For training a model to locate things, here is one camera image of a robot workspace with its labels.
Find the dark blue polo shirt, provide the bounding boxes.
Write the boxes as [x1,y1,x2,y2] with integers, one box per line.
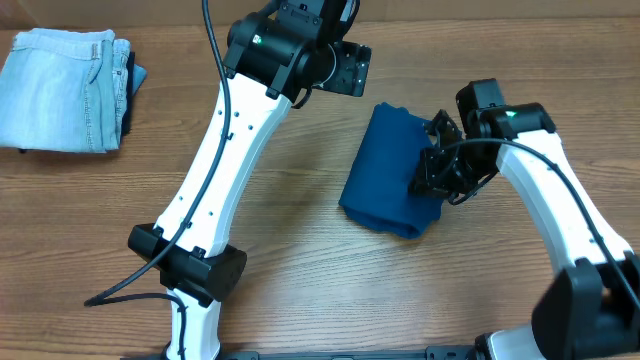
[339,103,443,240]

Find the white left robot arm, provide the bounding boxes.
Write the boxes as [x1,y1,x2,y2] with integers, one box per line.
[128,0,371,359]

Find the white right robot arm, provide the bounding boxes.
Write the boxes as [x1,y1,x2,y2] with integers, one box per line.
[408,79,639,359]

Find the folded dark navy garment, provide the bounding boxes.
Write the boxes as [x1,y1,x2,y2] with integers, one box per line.
[121,52,148,138]

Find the folded light blue jeans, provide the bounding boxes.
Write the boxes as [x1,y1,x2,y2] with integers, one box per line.
[1,28,131,153]

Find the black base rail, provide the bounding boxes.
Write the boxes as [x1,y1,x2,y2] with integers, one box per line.
[122,344,481,360]

